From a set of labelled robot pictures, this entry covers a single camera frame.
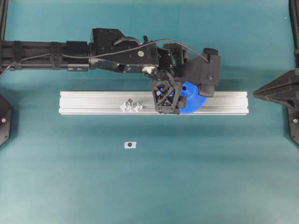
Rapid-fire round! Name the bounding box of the white marker sticker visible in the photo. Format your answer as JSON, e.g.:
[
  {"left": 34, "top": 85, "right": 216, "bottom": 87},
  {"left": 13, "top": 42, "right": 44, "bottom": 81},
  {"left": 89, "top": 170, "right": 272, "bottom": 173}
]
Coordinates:
[{"left": 124, "top": 141, "right": 137, "bottom": 149}]

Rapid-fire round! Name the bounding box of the large blue plastic gear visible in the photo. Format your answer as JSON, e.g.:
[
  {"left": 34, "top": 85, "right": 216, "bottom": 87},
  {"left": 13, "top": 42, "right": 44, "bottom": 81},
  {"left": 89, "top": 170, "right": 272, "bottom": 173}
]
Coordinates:
[{"left": 180, "top": 82, "right": 207, "bottom": 114}]

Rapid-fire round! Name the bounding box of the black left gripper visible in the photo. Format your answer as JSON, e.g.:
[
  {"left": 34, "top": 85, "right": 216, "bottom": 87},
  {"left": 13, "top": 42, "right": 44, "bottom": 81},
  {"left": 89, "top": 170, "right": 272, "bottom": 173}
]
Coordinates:
[{"left": 142, "top": 43, "right": 191, "bottom": 114}]

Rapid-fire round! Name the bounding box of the silver aluminium extrusion rail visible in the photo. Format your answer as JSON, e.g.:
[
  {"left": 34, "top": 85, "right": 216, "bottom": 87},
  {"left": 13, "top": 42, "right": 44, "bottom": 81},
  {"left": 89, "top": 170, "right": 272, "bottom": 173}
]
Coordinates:
[{"left": 58, "top": 91, "right": 249, "bottom": 116}]

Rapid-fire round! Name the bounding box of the white clip above lower shaft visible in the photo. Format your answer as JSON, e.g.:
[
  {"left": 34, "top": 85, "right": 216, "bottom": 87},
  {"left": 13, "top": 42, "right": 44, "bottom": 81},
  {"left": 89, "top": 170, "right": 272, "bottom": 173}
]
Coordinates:
[{"left": 120, "top": 101, "right": 131, "bottom": 112}]

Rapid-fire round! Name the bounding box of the black thin cable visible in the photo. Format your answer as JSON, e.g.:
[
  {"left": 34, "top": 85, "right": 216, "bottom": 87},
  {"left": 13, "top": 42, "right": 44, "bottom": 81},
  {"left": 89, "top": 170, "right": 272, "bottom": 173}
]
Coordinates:
[{"left": 0, "top": 38, "right": 209, "bottom": 79}]

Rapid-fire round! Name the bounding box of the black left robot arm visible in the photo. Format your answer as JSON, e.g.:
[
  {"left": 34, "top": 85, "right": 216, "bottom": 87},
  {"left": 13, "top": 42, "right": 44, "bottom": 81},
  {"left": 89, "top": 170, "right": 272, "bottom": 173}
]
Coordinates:
[{"left": 0, "top": 28, "right": 187, "bottom": 114}]

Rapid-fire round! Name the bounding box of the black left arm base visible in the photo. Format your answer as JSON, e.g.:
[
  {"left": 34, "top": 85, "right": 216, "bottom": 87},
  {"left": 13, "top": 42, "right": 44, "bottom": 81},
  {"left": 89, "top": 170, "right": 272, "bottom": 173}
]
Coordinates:
[{"left": 0, "top": 95, "right": 13, "bottom": 146}]

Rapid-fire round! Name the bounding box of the black frame post right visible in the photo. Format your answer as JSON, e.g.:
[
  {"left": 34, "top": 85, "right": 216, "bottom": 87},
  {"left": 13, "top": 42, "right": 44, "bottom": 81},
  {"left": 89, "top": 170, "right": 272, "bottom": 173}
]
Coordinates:
[{"left": 289, "top": 0, "right": 299, "bottom": 50}]

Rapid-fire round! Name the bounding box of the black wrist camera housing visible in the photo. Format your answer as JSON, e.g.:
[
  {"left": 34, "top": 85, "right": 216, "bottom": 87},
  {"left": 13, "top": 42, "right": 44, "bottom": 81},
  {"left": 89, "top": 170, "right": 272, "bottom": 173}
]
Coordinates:
[{"left": 175, "top": 48, "right": 221, "bottom": 98}]

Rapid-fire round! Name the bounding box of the black frame post left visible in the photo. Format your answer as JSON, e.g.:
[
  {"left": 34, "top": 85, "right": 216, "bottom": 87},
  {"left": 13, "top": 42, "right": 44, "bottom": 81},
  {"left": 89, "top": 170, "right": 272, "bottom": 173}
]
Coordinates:
[{"left": 0, "top": 0, "right": 9, "bottom": 41}]

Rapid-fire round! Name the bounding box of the black frame post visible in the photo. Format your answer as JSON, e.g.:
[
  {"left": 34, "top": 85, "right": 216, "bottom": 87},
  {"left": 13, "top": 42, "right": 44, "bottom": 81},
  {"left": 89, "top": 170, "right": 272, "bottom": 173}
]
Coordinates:
[
  {"left": 289, "top": 0, "right": 299, "bottom": 50},
  {"left": 0, "top": 0, "right": 9, "bottom": 41}
]

